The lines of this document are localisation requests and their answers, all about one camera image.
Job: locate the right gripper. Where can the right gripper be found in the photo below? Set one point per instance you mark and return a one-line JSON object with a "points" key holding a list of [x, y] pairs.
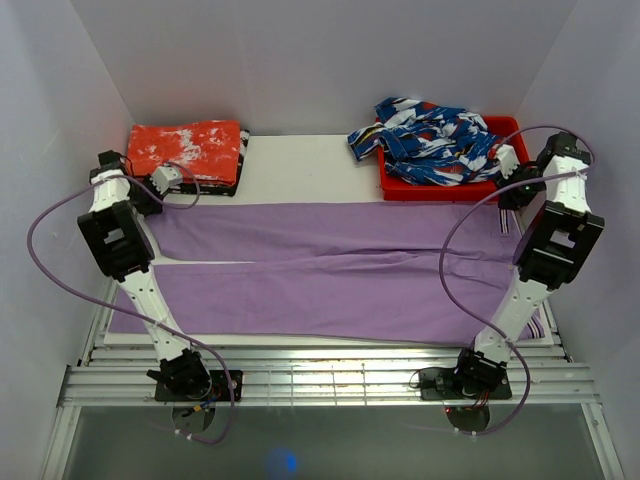
{"points": [[511, 200]]}

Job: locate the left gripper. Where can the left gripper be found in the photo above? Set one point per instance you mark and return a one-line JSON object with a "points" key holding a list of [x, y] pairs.
{"points": [[152, 207]]}

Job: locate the purple trousers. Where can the purple trousers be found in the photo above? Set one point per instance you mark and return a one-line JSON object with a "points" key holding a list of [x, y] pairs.
{"points": [[375, 271]]}

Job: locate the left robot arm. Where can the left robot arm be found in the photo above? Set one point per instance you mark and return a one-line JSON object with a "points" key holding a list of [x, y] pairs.
{"points": [[113, 230]]}

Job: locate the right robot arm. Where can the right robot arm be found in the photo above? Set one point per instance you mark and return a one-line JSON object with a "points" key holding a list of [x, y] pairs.
{"points": [[550, 253]]}

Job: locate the blue patterned trousers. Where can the blue patterned trousers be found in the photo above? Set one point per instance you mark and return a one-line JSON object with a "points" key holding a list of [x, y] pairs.
{"points": [[427, 144]]}

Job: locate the red plastic bin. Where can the red plastic bin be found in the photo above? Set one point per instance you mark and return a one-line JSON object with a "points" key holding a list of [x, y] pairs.
{"points": [[395, 189]]}

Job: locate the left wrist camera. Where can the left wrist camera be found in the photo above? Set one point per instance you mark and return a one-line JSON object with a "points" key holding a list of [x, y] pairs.
{"points": [[164, 178]]}

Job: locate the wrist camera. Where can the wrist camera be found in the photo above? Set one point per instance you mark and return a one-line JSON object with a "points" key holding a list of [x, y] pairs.
{"points": [[507, 160], [164, 178]]}

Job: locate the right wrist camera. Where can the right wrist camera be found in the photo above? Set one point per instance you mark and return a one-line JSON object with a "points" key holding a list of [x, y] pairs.
{"points": [[507, 160]]}

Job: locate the aluminium frame rail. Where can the aluminium frame rail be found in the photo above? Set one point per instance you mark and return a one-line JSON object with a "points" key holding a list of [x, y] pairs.
{"points": [[338, 374]]}

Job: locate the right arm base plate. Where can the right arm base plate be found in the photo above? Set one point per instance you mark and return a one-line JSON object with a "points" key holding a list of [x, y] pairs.
{"points": [[437, 383]]}

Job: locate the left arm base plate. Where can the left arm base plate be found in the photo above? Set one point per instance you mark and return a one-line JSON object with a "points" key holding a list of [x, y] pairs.
{"points": [[219, 391]]}

